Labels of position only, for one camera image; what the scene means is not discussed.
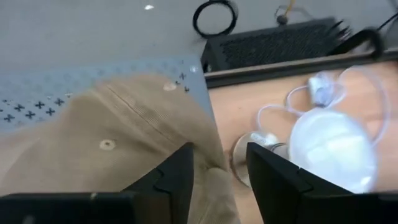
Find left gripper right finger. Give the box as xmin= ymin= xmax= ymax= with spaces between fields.
xmin=247 ymin=142 xmax=398 ymax=224

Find yellow hanging cable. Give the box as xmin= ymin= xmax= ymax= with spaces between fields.
xmin=274 ymin=0 xmax=297 ymax=26

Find black hanging coiled cable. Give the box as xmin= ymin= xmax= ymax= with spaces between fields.
xmin=192 ymin=0 xmax=239 ymax=40

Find black floor cables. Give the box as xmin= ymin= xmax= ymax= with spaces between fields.
xmin=329 ymin=12 xmax=398 ymax=60

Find tan baseball cap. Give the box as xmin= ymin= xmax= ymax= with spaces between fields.
xmin=0 ymin=73 xmax=242 ymax=224

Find black aluminium table frame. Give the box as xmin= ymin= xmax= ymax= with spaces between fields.
xmin=203 ymin=49 xmax=398 ymax=90

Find white lamp cable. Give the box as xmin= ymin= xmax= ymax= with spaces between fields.
xmin=255 ymin=64 xmax=392 ymax=147

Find black perforated box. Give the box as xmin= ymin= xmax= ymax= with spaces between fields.
xmin=200 ymin=17 xmax=352 ymax=74

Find grey perforated metal shelf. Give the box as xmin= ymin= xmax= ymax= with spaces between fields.
xmin=0 ymin=55 xmax=215 ymax=134

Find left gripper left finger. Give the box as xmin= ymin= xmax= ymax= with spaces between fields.
xmin=0 ymin=142 xmax=195 ymax=224

